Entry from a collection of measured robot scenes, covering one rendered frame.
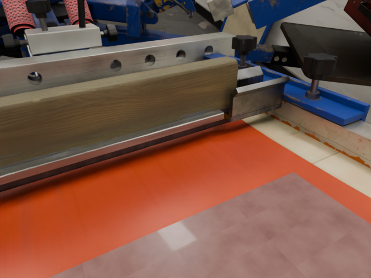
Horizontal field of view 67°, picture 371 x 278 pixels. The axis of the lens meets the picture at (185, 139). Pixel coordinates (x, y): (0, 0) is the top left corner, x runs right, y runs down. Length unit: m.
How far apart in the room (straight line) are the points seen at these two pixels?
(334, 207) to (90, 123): 0.27
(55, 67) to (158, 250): 0.37
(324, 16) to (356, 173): 2.26
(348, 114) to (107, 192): 0.31
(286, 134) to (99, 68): 0.34
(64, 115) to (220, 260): 0.21
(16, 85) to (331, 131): 0.48
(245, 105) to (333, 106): 0.12
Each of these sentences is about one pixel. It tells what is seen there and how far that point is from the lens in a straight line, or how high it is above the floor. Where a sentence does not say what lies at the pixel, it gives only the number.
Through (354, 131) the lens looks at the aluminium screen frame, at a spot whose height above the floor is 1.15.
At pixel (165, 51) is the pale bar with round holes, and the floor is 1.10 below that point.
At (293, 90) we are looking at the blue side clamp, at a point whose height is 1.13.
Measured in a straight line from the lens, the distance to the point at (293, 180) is 0.35.
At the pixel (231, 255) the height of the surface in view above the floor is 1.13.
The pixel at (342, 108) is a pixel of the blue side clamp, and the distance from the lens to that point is 0.43.
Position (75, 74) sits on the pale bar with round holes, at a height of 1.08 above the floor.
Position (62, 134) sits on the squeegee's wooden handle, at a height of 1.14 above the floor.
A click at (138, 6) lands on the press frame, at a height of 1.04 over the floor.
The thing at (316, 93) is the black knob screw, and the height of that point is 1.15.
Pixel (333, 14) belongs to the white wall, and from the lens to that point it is 2.55.
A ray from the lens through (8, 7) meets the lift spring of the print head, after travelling 0.75.
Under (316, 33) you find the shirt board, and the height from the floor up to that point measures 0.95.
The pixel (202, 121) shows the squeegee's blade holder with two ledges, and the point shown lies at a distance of 0.38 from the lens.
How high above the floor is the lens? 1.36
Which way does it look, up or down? 44 degrees down
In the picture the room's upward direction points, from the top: 9 degrees clockwise
